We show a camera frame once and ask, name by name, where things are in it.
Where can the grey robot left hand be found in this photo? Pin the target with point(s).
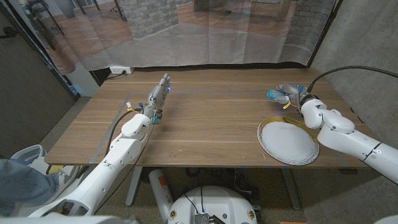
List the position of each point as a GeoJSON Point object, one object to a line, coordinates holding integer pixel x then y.
{"type": "Point", "coordinates": [156, 98]}

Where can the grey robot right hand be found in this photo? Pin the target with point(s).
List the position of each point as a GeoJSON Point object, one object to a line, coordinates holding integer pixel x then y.
{"type": "Point", "coordinates": [293, 91]}

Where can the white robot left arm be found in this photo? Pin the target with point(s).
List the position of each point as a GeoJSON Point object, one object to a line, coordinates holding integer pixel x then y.
{"type": "Point", "coordinates": [121, 152]}

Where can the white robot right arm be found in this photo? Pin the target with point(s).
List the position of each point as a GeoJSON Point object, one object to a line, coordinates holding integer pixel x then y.
{"type": "Point", "coordinates": [348, 137]}

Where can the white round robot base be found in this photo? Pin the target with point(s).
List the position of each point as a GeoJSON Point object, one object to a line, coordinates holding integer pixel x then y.
{"type": "Point", "coordinates": [217, 202]}

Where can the white paper plate gold rim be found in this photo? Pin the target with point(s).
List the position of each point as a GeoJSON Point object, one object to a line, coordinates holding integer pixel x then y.
{"type": "Point", "coordinates": [286, 143]}

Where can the white power strip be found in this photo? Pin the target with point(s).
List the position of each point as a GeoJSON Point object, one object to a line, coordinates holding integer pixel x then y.
{"type": "Point", "coordinates": [119, 69]}

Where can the printed room scene backdrop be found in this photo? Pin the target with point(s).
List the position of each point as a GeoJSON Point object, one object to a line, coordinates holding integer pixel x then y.
{"type": "Point", "coordinates": [186, 40]}

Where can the grey table leg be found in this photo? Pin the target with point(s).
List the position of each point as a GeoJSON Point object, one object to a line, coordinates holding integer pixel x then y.
{"type": "Point", "coordinates": [133, 186]}
{"type": "Point", "coordinates": [290, 189]}

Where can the white roll with orange label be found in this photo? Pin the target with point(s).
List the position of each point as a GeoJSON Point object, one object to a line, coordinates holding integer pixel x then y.
{"type": "Point", "coordinates": [160, 189]}

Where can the metal electronics box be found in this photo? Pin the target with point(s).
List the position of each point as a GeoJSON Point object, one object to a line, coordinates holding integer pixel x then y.
{"type": "Point", "coordinates": [202, 218]}

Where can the white plastic stool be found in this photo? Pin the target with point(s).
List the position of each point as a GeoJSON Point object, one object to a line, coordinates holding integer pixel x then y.
{"type": "Point", "coordinates": [29, 154]}

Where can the person in blue jeans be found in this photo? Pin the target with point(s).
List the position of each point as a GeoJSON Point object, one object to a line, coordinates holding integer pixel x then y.
{"type": "Point", "coordinates": [21, 183]}

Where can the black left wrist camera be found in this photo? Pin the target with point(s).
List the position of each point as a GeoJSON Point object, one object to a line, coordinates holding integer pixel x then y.
{"type": "Point", "coordinates": [158, 115]}

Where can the dark backdrop stand frame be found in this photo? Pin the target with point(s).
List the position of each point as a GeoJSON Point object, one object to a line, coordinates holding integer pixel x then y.
{"type": "Point", "coordinates": [323, 34]}

